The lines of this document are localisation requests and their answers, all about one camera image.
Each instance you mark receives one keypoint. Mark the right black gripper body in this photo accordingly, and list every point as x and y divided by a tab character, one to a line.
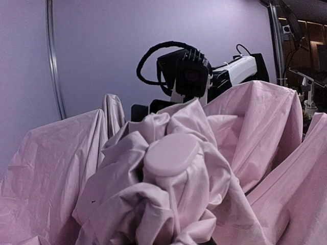
139	112

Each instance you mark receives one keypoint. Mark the pink and black folding umbrella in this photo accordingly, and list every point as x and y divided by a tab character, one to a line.
236	171

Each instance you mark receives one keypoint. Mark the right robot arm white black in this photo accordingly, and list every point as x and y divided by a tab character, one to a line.
241	69

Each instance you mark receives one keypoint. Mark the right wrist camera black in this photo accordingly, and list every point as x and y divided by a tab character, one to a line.
192	72

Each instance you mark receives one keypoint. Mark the left aluminium corner post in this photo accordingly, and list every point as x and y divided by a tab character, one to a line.
49	15

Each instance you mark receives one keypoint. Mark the aluminium corner post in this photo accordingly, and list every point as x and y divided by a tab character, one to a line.
277	40
49	15

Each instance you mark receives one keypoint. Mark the right aluminium corner post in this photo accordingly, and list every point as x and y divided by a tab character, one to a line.
277	40

